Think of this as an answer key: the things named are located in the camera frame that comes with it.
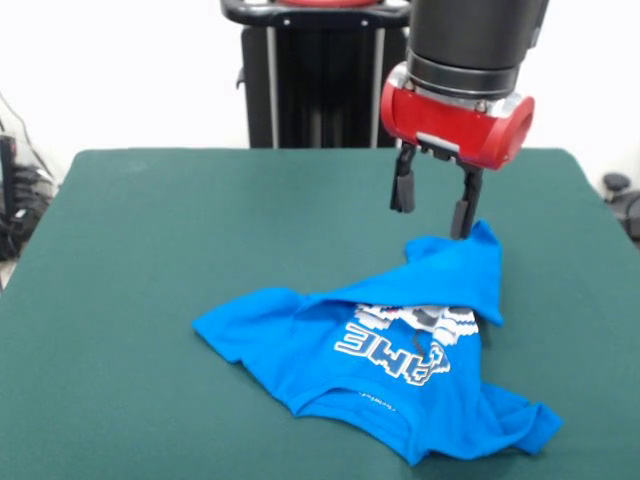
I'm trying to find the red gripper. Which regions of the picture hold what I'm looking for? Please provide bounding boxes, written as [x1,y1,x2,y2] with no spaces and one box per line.
[381,82,536,239]

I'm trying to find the blue shirt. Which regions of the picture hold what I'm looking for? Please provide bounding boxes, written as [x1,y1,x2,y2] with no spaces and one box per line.
[192,219,565,467]

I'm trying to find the black office chair base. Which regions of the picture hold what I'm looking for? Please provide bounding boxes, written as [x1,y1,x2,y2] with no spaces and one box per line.
[0,164,57,261]
[602,172,640,251]

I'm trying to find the dark green table cloth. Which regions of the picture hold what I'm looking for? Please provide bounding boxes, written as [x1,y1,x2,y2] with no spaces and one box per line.
[0,146,640,480]

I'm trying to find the black floor stand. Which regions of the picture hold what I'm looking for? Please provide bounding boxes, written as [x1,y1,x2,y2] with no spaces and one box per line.
[0,133,19,221]

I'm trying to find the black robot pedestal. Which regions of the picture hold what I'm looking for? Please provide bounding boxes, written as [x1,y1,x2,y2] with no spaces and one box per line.
[219,0,414,149]

